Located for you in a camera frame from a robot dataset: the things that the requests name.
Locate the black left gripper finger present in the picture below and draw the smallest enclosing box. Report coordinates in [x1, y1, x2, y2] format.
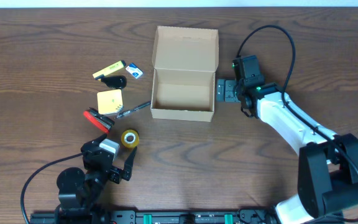
[92, 134, 108, 145]
[122, 147, 137, 181]

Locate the red black stapler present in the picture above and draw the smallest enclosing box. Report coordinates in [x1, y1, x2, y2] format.
[83, 108, 115, 134]

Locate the yellow sticky note pad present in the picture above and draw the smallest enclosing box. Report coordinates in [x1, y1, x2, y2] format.
[97, 89, 124, 114]

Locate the brown cardboard box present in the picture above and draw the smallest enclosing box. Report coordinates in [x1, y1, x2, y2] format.
[150, 26, 219, 122]

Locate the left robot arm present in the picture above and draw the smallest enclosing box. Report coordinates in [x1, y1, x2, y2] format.
[57, 134, 137, 210]

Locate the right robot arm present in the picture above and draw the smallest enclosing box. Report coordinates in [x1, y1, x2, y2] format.
[217, 55, 358, 223]

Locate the yellow tape roll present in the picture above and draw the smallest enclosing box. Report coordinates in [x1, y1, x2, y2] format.
[121, 129, 140, 149]

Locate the black computer mouse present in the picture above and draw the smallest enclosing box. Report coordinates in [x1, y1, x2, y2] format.
[100, 75, 127, 89]

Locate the black ballpoint pen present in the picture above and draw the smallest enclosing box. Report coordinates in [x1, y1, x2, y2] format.
[114, 101, 151, 119]

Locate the white blue eraser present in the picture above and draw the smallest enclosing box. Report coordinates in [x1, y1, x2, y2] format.
[126, 63, 144, 79]

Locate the yellow highlighter marker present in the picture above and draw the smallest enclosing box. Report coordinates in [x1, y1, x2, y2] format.
[93, 60, 126, 80]

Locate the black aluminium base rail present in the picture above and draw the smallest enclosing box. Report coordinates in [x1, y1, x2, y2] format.
[30, 209, 279, 224]

